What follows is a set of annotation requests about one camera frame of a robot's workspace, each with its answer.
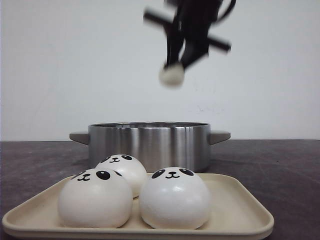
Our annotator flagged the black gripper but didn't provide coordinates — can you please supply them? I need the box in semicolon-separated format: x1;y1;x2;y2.
143;0;232;68

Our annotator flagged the panda bun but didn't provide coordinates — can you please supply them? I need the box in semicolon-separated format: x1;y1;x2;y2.
139;167;212;230
57;168;133;228
158;62;185;87
96;153;148;198

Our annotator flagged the stainless steel steamer pot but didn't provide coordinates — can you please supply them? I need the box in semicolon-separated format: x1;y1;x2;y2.
69;122;231;173

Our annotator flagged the cream plastic tray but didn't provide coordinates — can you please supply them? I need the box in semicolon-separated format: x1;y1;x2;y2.
2;173;274;240

